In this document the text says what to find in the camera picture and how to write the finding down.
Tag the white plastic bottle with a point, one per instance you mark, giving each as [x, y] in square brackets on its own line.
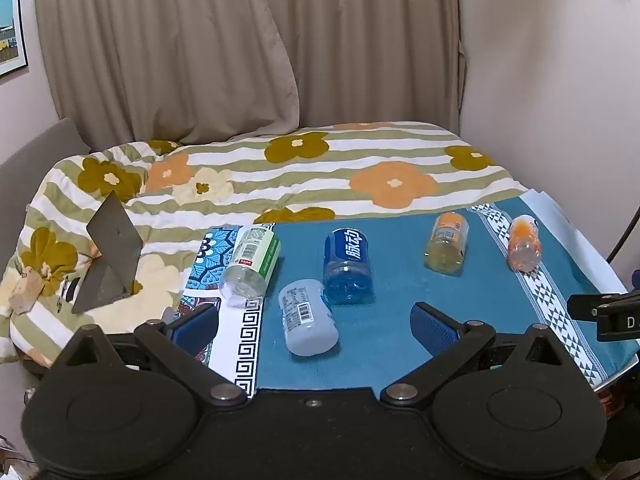
[306, 316]

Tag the floral striped blanket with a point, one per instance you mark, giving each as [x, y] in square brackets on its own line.
[325, 180]

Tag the blue label plastic bottle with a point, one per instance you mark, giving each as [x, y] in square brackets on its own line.
[347, 260]

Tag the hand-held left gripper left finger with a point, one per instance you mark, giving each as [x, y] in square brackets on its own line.
[192, 329]

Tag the colourful patterned cloth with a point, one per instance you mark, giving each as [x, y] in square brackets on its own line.
[212, 255]

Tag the grey folding stand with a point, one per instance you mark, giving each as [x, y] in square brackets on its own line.
[110, 260]

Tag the orange label yellow bottle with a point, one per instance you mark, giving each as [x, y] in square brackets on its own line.
[447, 241]

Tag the teal tablecloth with white borders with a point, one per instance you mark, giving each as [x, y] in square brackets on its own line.
[395, 280]

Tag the orange drink bottle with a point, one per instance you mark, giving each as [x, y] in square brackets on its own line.
[524, 246]

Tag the framed wall picture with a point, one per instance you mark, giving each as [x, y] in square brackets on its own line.
[11, 30]

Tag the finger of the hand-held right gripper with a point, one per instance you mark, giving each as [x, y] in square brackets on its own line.
[582, 306]

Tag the beige curtain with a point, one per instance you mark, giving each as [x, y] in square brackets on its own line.
[370, 45]
[150, 50]

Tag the green label clear bottle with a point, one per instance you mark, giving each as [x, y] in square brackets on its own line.
[252, 256]

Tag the brown paper tag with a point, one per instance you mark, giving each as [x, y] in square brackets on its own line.
[25, 292]

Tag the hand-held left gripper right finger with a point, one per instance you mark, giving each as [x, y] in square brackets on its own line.
[432, 330]

